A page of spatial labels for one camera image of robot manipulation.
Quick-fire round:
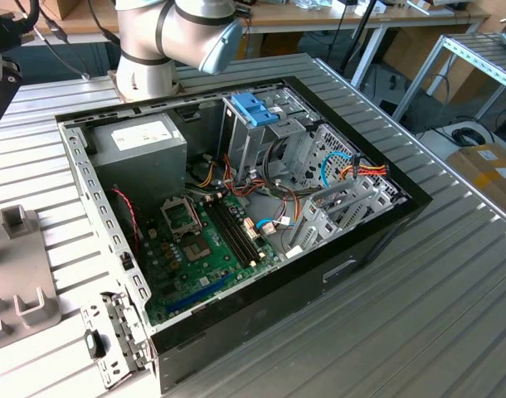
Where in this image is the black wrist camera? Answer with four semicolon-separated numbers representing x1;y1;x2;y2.
0;12;34;51

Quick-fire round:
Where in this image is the orange red power wire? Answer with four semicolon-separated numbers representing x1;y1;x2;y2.
339;153;392;182

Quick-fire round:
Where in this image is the metal slat side table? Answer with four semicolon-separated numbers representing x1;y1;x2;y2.
392;32;506;125

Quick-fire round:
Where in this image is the black cable bundle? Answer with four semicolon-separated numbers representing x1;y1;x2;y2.
263;134;304;196

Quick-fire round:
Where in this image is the grey parts rack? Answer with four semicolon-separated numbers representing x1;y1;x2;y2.
0;202;63;353

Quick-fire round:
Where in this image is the black open PC case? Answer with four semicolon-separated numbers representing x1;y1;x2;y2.
55;75;433;395

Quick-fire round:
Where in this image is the red fan wire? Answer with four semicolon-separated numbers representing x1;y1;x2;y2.
110;187;141;253

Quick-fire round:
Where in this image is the metal expansion slot bracket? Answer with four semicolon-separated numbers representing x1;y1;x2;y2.
79;289;158;391

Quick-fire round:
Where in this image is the yellow wire bundle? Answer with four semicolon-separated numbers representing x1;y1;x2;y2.
197;160;217;187

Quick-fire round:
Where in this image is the black RAM slot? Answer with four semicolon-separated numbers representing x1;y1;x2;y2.
221;197;265;260
210;199;252;266
204;201;246;269
216;198;258;264

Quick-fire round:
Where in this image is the cable with silver plug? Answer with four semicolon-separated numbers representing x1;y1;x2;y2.
28;0;91;82

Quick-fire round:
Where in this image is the grey power supply unit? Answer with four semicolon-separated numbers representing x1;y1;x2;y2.
88;112;188;212

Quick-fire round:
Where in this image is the white board connector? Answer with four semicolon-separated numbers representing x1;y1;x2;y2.
243;216;259;243

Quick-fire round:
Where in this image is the blue wire with white tag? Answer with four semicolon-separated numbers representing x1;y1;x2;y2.
255;218;298;234

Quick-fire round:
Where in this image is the coiled black cable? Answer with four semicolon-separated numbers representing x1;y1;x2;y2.
450;126;493;147

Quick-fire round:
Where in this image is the black case fan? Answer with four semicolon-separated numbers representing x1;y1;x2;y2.
109;184;143;266

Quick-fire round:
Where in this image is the cardboard box with yellow tape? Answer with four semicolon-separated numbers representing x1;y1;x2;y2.
445;143;506;227

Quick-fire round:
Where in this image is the red wire bundle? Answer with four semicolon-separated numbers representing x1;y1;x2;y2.
221;153;279;200

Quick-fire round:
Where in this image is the wooden desk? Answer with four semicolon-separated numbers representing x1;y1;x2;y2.
0;0;493;90

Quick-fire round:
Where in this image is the blue plastic drive latch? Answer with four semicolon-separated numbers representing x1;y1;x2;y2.
231;93;281;129

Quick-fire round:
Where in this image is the metal socket cover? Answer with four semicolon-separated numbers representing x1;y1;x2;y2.
159;197;204;244

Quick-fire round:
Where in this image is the green motherboard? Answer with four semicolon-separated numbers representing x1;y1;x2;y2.
139;192;287;327

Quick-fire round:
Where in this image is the multicoloured wire bundle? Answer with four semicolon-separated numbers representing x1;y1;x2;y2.
273;185;304;252

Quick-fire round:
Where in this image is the black oval latch button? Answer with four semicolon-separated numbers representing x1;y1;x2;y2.
83;329;108;360

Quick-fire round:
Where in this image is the grey metal drive cage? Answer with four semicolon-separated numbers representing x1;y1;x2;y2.
217;85;323;187

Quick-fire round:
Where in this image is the blue disk data wire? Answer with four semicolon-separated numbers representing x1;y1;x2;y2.
318;150;353;190

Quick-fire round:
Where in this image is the black tripod pole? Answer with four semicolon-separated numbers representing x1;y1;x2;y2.
338;0;378;74

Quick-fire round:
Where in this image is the CPU socket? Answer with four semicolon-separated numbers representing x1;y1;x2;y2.
182;238;216;265

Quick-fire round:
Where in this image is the blue expansion slot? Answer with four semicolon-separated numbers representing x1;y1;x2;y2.
165;271;233;316

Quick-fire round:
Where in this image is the small brown box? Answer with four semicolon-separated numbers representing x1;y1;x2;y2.
41;0;70;21

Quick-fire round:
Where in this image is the grey metal disk bay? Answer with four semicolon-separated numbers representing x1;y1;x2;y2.
285;180;406;259

